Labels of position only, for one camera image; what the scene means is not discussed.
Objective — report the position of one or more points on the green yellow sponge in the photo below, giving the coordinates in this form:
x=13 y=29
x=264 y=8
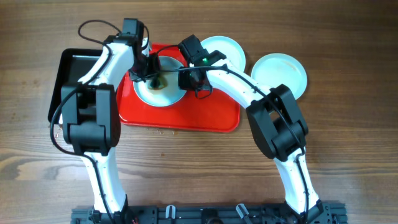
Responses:
x=157 y=83

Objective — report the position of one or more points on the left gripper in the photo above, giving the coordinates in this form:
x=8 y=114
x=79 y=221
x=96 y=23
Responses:
x=154 y=59

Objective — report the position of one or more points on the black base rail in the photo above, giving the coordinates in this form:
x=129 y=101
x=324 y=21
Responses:
x=241 y=213

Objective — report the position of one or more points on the white plate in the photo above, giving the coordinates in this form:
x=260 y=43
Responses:
x=277 y=68
x=227 y=46
x=167 y=94

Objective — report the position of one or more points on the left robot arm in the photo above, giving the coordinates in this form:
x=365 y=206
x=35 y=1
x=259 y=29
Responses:
x=91 y=122

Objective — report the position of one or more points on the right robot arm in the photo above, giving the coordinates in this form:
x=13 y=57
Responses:
x=277 y=124

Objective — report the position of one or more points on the red plastic tray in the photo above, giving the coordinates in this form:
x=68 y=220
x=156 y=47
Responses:
x=216 y=113

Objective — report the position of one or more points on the black rectangular tray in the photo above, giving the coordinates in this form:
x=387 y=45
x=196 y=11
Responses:
x=74 y=64

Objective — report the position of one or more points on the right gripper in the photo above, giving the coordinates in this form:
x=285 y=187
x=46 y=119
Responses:
x=183 y=84

